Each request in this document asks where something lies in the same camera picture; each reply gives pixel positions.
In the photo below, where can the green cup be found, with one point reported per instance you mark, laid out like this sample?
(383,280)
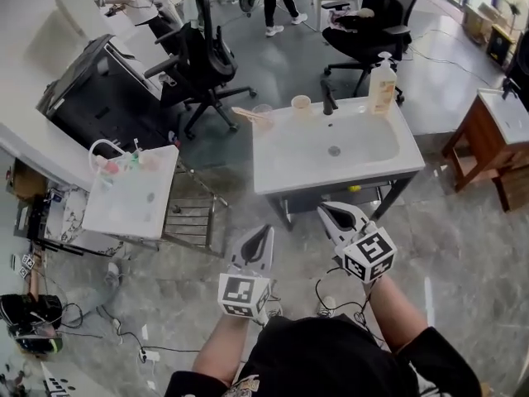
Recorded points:
(134,161)

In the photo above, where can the pink cup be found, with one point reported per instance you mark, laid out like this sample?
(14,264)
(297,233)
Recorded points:
(108,168)

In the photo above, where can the person's shoe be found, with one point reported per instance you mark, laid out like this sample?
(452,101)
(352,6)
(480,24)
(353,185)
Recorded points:
(327,306)
(273,306)

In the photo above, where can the white power strip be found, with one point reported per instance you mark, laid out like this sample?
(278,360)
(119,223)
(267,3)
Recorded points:
(149,355)

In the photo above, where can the cardboard box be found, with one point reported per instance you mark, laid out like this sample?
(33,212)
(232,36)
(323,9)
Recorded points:
(477,23)

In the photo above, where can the person's left forearm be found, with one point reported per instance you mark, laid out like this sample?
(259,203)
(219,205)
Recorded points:
(219,345)

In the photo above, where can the black backpack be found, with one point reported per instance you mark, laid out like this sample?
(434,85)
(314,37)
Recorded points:
(29,321)

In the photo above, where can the person's black shirt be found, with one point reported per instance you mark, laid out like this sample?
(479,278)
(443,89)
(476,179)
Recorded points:
(322,358)

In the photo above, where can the person's left shoe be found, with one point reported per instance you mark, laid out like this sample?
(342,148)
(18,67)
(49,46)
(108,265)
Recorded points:
(273,306)

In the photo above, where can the white ceramic sink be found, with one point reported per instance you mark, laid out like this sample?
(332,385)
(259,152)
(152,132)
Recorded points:
(289,164)

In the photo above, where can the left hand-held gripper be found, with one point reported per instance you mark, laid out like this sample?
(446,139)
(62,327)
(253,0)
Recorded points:
(241,292)

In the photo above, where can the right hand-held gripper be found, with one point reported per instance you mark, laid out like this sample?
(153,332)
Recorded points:
(370,254)

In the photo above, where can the small yellow object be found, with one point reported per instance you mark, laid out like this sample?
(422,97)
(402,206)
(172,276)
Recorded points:
(354,188)

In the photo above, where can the black office chair with headrest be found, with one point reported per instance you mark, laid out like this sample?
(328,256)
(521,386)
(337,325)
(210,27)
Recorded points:
(211,52)

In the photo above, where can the black metal sink stand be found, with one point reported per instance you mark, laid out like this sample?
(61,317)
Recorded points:
(285,209)

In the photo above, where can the clear plastic cup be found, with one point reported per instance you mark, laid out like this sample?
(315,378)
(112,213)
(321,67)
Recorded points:
(264,126)

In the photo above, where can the black faucet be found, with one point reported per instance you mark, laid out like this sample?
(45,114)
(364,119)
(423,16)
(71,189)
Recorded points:
(329,97)

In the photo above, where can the pump soap bottle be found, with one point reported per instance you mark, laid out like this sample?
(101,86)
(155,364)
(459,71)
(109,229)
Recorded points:
(381,89)

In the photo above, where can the person's right forearm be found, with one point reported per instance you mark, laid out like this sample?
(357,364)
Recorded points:
(394,317)

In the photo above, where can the black and yellow box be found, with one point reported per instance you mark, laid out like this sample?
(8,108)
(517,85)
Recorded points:
(500,46)

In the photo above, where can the black office chair with clothes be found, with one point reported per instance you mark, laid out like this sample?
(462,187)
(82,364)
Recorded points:
(372,35)

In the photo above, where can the person's right shoe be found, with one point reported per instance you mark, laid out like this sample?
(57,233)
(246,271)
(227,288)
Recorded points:
(327,306)

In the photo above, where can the white long table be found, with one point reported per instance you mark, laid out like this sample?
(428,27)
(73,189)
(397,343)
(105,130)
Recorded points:
(37,147)

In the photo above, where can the peach cup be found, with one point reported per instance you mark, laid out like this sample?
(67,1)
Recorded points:
(301,106)

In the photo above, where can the black cabinet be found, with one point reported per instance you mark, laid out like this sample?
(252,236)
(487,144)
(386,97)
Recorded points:
(99,101)

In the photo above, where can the beige toothbrush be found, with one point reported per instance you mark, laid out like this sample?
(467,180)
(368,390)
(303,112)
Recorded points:
(257,118)
(244,113)

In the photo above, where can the wooden stand with sink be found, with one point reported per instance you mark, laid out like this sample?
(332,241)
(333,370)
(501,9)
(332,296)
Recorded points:
(483,147)

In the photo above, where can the small white sink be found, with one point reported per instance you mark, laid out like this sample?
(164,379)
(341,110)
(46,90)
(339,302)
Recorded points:
(128,205)

